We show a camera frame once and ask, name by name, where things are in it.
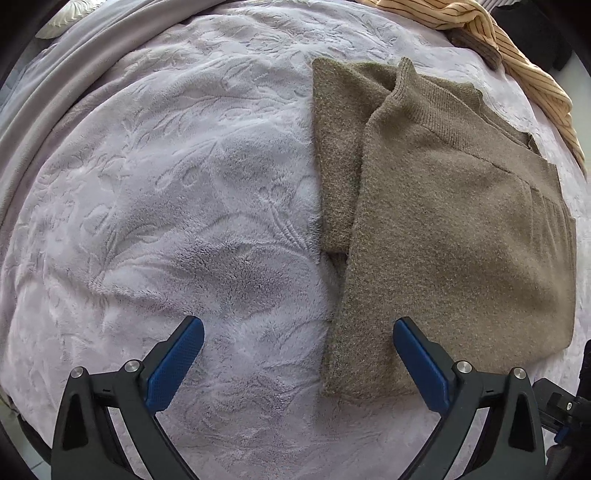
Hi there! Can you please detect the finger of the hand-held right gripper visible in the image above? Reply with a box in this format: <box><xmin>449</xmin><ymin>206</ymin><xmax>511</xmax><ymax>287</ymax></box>
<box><xmin>533</xmin><ymin>377</ymin><xmax>591</xmax><ymax>455</ymax></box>

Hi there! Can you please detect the white pillow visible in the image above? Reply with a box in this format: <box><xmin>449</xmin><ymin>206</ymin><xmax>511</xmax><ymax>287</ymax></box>
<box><xmin>34</xmin><ymin>0</ymin><xmax>109</xmax><ymax>40</ymax></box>

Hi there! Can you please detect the yellow striped garment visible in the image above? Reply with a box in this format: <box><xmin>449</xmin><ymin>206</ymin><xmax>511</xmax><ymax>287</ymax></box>
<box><xmin>358</xmin><ymin>0</ymin><xmax>588</xmax><ymax>178</ymax></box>

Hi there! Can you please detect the olive brown knit sweater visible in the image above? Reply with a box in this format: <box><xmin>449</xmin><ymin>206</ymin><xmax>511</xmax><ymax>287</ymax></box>
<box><xmin>311</xmin><ymin>56</ymin><xmax>578</xmax><ymax>401</ymax></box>

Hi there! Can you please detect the white embossed fleece blanket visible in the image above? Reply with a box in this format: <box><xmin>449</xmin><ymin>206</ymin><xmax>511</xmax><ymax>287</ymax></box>
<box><xmin>0</xmin><ymin>0</ymin><xmax>591</xmax><ymax>480</ymax></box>

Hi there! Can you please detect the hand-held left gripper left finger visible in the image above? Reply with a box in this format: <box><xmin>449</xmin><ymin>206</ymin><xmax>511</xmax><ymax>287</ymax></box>
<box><xmin>51</xmin><ymin>315</ymin><xmax>205</xmax><ymax>480</ymax></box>

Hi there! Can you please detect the grey bed sheet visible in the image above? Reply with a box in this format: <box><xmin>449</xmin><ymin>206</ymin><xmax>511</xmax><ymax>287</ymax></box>
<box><xmin>0</xmin><ymin>0</ymin><xmax>222</xmax><ymax>195</ymax></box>

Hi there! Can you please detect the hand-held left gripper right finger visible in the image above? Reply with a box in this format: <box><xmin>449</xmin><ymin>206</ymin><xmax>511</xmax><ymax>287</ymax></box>
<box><xmin>392</xmin><ymin>316</ymin><xmax>548</xmax><ymax>480</ymax></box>

